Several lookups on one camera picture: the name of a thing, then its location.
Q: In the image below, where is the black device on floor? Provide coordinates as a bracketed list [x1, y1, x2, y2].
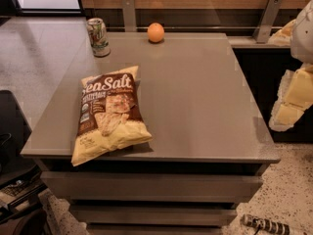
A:
[0, 179, 47, 222]

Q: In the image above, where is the left metal bracket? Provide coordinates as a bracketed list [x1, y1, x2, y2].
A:
[121, 0, 137, 32]

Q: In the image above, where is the grey drawer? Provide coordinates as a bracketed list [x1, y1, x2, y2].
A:
[69, 206, 237, 226]
[41, 171, 262, 203]

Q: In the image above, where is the black chair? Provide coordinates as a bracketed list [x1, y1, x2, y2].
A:
[0, 90, 40, 187]

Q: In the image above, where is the brown sea salt chip bag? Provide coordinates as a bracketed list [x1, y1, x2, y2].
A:
[71, 66, 152, 166]

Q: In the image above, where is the striped cylindrical object on floor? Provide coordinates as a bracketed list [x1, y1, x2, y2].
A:
[241, 214, 291, 235]

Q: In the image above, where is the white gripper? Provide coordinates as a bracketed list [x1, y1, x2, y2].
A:
[268, 0, 313, 132]

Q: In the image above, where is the lower grey drawer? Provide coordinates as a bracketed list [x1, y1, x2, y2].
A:
[69, 206, 237, 226]

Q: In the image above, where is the upper grey drawer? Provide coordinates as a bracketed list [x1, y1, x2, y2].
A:
[41, 171, 262, 203]

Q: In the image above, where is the orange fruit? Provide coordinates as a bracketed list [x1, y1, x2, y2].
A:
[147, 23, 164, 43]

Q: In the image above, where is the green white soda can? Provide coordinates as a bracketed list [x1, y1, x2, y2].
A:
[86, 18, 111, 57]

